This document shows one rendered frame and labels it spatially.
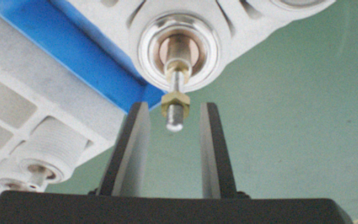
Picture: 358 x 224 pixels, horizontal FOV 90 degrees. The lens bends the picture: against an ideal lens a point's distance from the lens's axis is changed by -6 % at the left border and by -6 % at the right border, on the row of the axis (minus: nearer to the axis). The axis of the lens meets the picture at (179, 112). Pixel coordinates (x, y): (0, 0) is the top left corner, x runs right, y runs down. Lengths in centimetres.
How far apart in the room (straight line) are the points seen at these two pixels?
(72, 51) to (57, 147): 18
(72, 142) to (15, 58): 17
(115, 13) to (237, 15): 14
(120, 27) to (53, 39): 19
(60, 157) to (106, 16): 24
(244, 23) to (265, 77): 29
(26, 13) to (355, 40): 66
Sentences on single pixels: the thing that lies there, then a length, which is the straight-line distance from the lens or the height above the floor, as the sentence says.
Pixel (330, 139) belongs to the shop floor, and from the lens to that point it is 81.
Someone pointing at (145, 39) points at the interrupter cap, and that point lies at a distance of 17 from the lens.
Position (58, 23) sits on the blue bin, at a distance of 46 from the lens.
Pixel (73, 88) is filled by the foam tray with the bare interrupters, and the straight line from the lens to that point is 42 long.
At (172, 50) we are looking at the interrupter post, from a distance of 16.
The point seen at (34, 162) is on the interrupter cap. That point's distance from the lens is 39.
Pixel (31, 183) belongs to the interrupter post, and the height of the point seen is 28.
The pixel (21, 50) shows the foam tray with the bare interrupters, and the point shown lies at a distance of 42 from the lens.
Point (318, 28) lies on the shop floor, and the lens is 52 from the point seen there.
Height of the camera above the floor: 41
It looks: 48 degrees down
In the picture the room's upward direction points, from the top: 177 degrees counter-clockwise
